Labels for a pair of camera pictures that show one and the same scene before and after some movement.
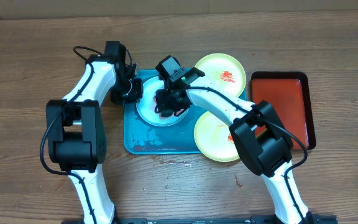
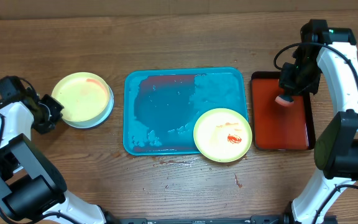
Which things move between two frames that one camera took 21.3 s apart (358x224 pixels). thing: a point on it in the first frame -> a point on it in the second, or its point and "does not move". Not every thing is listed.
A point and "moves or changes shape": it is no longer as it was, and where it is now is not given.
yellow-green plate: x=214 y=138 does not move
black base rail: x=314 y=219 does not move
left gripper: x=136 y=98 -> x=52 y=101
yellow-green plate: x=224 y=70 moves or changes shape
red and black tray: x=288 y=98 does not move
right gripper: x=168 y=109 -> x=289 y=83
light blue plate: x=146 y=105 moves or changes shape
